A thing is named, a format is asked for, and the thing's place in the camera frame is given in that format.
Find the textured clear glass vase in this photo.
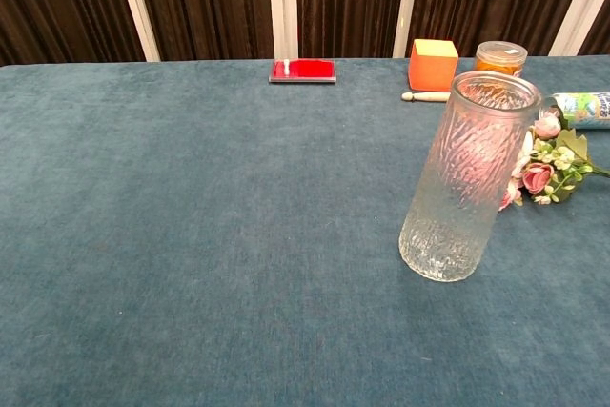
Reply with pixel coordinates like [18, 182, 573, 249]
[398, 70, 543, 283]

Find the teal blue table cloth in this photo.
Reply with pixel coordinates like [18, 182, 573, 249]
[0, 54, 610, 407]

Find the red ink pad box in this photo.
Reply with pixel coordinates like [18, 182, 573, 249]
[268, 58, 337, 85]

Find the clear jar with orange contents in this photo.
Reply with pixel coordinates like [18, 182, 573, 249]
[472, 40, 529, 79]

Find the light wooden stick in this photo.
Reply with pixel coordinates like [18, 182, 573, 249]
[400, 91, 452, 104]

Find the white frame post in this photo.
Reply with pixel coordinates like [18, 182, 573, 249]
[266, 0, 300, 60]
[392, 0, 424, 58]
[112, 0, 161, 63]
[548, 0, 610, 56]

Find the pink white artificial flower bouquet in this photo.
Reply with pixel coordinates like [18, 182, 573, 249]
[498, 109, 610, 213]

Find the bottle with blue green label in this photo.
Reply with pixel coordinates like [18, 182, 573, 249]
[538, 91, 610, 131]

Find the orange yellow cube box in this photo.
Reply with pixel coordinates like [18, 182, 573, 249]
[408, 38, 459, 92]

